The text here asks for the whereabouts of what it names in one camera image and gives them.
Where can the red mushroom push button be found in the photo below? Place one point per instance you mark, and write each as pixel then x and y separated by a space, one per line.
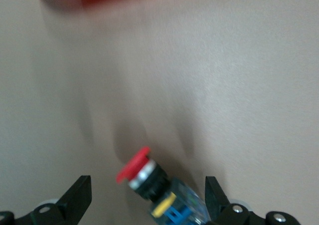
pixel 134 165

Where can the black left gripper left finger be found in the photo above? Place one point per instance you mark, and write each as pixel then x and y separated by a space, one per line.
pixel 77 197

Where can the brown table cover sheet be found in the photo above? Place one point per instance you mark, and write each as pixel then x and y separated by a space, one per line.
pixel 224 72

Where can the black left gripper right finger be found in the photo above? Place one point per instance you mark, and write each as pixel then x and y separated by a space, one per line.
pixel 216 202

